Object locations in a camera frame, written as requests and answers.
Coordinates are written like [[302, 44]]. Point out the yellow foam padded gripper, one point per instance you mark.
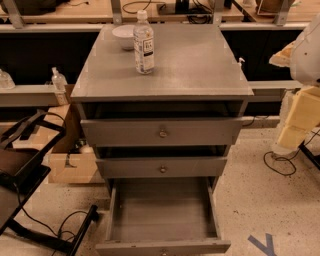
[[307, 58]]

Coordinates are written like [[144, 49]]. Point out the grey bottom drawer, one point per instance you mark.
[[162, 217]]

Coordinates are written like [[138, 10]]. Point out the grey drawer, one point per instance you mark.
[[162, 217], [161, 167], [161, 132]]

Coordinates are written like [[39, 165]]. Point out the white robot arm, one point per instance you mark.
[[301, 115]]

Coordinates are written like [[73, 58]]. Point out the grey top drawer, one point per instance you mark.
[[161, 132]]

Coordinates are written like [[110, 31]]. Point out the grey wooden drawer cabinet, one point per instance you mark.
[[195, 76]]

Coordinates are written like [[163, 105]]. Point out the grey middle drawer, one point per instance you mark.
[[161, 167]]

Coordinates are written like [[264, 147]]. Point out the small white pump bottle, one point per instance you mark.
[[241, 62]]

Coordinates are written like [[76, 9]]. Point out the black stand base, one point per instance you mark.
[[315, 159]]

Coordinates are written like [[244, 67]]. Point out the clear plastic water bottle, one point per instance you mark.
[[143, 44]]

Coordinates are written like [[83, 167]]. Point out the white ceramic bowl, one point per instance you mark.
[[124, 36]]

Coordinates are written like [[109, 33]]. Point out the clear pump dispenser bottle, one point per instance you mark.
[[58, 80]]

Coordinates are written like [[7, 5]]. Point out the cardboard box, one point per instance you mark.
[[71, 160]]

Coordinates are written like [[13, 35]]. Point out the black metal cart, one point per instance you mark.
[[22, 171]]

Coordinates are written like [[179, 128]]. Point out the clear plastic dome lid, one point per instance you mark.
[[6, 82]]

